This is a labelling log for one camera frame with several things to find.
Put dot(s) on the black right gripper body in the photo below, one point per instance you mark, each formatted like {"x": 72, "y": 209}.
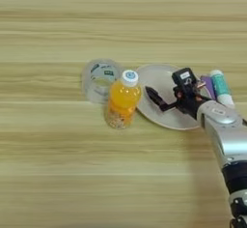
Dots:
{"x": 188, "y": 101}

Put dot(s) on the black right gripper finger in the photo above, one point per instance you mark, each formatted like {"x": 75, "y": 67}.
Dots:
{"x": 155, "y": 96}
{"x": 201, "y": 84}

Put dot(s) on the white green tube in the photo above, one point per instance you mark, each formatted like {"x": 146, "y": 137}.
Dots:
{"x": 222, "y": 87}

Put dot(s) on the orange juice bottle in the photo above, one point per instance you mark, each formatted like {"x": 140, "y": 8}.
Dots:
{"x": 123, "y": 103}

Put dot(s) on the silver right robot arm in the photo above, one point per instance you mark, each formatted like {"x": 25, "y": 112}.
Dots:
{"x": 228, "y": 135}

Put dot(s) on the purple rectangular block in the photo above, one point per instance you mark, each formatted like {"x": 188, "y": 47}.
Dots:
{"x": 209, "y": 87}

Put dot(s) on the beige round plate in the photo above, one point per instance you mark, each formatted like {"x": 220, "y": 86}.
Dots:
{"x": 164, "y": 112}

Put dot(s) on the clear plastic cup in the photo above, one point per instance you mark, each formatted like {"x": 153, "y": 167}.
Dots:
{"x": 96, "y": 83}

